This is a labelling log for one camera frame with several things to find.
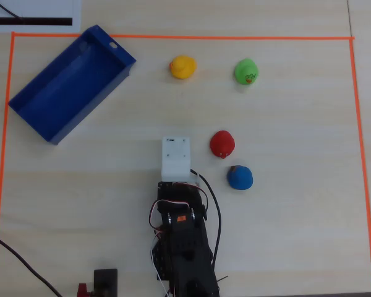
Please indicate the blue rubber duck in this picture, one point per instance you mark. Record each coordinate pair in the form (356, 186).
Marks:
(240, 178)

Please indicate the green rubber duck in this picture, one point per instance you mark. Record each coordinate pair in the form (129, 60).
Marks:
(245, 70)

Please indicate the yellow rubber duck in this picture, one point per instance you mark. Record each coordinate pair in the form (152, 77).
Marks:
(183, 66)

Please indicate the black table clamp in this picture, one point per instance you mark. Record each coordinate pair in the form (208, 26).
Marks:
(105, 280)

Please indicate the blue plastic box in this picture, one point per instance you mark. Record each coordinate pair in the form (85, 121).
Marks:
(65, 89)

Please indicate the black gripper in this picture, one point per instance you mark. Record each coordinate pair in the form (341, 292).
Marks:
(170, 189)

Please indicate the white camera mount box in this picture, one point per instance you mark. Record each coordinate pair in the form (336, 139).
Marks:
(174, 154)

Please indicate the red rubber duck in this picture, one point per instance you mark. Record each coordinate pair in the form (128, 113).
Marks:
(222, 143)

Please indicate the thin black zip tie tail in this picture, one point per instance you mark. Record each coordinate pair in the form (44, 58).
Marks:
(223, 278)

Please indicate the orange tape boundary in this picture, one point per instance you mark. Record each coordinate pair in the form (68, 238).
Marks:
(204, 37)

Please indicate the white paper with black bar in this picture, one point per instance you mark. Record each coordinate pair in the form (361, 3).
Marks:
(34, 9)

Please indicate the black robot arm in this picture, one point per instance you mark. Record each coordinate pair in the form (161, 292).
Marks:
(185, 253)

